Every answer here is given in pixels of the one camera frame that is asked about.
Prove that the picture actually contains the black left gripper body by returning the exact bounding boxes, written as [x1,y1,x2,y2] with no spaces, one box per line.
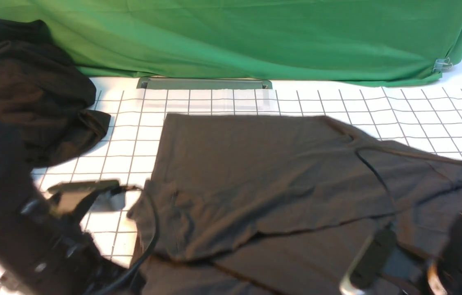
[0,216,145,295]

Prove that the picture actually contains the gray long sleeve shirt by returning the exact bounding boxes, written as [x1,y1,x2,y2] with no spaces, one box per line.
[128,113,462,295]

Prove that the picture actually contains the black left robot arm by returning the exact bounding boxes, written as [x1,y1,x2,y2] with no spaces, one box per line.
[0,123,145,295]

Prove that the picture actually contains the black crumpled cloth pile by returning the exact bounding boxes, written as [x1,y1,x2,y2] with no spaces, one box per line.
[0,19,111,168]

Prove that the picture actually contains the gray metal bar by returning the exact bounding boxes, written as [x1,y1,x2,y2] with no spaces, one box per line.
[137,77,273,90]

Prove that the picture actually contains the green backdrop cloth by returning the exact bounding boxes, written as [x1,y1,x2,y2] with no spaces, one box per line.
[0,0,462,86]

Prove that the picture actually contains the metal binder clip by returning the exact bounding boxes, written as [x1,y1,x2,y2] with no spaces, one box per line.
[433,58,453,73]

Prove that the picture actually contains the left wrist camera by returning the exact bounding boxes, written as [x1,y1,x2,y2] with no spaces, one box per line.
[46,179,126,213]

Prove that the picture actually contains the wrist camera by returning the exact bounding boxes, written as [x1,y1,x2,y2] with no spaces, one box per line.
[339,227,396,295]
[46,179,126,213]

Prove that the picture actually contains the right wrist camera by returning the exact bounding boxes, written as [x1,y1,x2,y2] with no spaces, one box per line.
[339,227,396,295]

